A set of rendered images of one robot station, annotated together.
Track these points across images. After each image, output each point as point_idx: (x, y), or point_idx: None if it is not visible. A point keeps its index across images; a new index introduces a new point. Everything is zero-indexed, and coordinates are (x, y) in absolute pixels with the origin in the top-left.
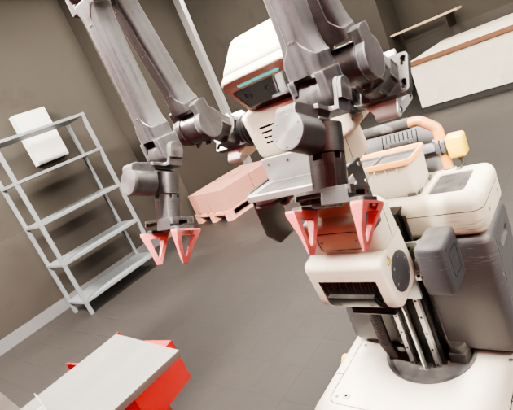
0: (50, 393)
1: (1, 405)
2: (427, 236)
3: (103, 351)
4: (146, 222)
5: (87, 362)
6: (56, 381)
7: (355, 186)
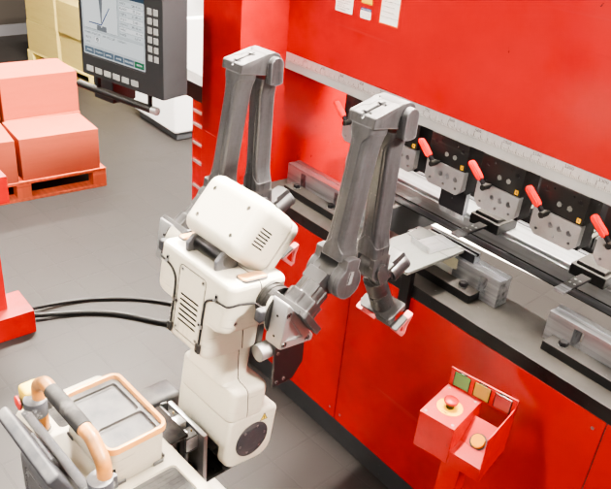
0: (429, 258)
1: (539, 359)
2: (156, 395)
3: (410, 266)
4: (401, 302)
5: (416, 264)
6: (430, 262)
7: None
